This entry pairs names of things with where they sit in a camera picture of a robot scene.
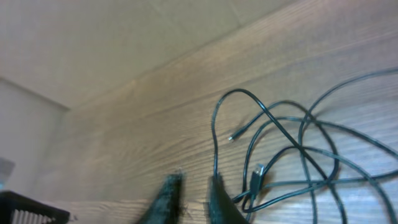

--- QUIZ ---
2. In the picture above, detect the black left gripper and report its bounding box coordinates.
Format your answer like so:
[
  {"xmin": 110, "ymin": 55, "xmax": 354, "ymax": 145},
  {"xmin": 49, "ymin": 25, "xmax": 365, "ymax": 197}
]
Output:
[{"xmin": 1, "ymin": 190, "xmax": 70, "ymax": 224}]

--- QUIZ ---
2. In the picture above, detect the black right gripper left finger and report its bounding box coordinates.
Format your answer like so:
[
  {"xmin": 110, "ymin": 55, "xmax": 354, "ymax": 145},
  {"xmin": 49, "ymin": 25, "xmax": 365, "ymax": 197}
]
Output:
[{"xmin": 136, "ymin": 172, "xmax": 184, "ymax": 224}]

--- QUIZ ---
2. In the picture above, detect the thin black USB-C cable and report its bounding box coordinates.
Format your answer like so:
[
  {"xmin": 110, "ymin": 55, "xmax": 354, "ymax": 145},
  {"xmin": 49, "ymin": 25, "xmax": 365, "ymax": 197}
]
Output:
[{"xmin": 211, "ymin": 88, "xmax": 349, "ymax": 224}]

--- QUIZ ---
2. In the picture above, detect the black USB-A cable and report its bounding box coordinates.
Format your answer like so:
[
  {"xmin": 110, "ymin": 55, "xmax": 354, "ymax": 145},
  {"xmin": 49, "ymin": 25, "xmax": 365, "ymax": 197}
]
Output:
[{"xmin": 241, "ymin": 67, "xmax": 398, "ymax": 224}]

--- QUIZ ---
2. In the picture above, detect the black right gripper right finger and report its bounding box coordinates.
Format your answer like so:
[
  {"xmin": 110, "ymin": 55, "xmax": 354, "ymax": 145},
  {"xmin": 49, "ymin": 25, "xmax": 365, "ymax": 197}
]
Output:
[{"xmin": 207, "ymin": 176, "xmax": 249, "ymax": 224}]

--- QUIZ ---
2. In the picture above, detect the cardboard wall panel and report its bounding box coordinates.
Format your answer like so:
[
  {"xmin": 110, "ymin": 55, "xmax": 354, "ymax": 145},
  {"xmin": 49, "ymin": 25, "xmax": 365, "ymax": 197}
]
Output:
[{"xmin": 0, "ymin": 0, "xmax": 299, "ymax": 194}]

